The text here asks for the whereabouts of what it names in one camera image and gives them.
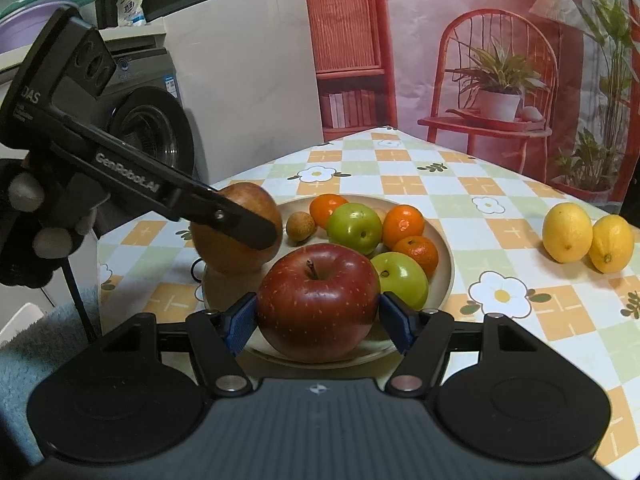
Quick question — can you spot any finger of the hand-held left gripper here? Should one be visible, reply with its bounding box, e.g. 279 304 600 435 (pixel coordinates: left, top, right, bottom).
190 187 278 251

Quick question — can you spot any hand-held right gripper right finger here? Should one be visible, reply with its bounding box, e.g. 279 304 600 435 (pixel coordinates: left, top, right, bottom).
378 291 543 396

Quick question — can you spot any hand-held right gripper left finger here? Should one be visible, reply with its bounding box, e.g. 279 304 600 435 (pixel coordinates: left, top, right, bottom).
95 292 258 396

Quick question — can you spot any brownish red apple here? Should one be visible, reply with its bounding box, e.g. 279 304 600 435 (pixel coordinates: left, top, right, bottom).
191 183 284 276

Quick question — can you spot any green apple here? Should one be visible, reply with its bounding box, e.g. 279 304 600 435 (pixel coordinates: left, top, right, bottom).
370 252 430 311
326 203 384 256

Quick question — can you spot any beige round plate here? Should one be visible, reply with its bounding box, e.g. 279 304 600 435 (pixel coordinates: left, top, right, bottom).
202 194 455 370

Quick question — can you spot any small brown kiwi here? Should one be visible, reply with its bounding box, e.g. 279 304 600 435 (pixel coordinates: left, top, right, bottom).
285 212 317 247

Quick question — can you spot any orange tangerine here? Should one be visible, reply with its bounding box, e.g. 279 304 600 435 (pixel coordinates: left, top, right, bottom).
392 235 440 279
382 204 426 250
309 193 349 230

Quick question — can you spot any large dark red apple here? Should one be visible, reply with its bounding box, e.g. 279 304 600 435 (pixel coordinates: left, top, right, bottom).
257 243 382 364

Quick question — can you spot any person's left hand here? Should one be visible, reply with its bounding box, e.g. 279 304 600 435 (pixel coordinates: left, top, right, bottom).
0 157 108 286

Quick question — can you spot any purple plastic basin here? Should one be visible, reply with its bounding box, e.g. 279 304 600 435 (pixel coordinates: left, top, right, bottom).
0 0 98 61

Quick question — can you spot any grey washing machine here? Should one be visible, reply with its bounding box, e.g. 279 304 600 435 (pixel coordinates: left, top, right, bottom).
95 42 197 238

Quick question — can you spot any white detergent bag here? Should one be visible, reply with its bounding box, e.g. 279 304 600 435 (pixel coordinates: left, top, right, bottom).
114 0 147 28

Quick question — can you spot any checkered floral tablecloth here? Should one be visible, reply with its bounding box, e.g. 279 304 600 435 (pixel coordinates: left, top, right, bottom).
97 127 640 476

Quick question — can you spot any yellow lemon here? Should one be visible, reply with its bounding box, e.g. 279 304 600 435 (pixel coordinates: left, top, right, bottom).
588 214 636 275
542 202 594 264

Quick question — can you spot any blue-grey fluffy rug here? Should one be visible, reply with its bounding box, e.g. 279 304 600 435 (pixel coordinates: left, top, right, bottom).
0 285 106 456

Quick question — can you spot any pink printed backdrop cloth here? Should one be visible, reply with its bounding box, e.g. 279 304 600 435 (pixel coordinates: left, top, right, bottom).
300 0 640 206

